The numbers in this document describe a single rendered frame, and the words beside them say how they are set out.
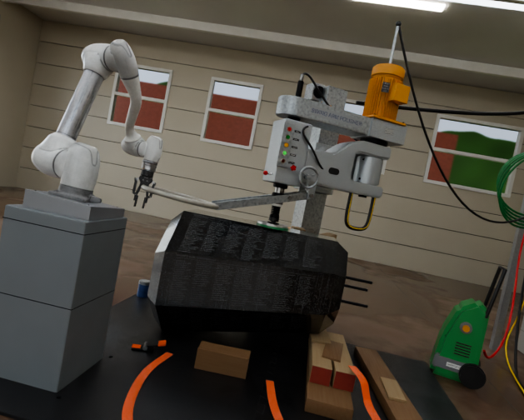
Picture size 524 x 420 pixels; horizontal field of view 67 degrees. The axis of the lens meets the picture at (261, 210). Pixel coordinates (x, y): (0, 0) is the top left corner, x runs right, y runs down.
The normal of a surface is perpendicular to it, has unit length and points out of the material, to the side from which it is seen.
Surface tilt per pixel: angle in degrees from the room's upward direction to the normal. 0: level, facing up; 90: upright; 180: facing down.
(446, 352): 90
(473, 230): 90
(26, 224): 90
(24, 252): 90
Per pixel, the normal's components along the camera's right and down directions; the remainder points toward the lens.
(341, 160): 0.34, 0.11
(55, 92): -0.13, 0.03
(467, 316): -0.39, -0.03
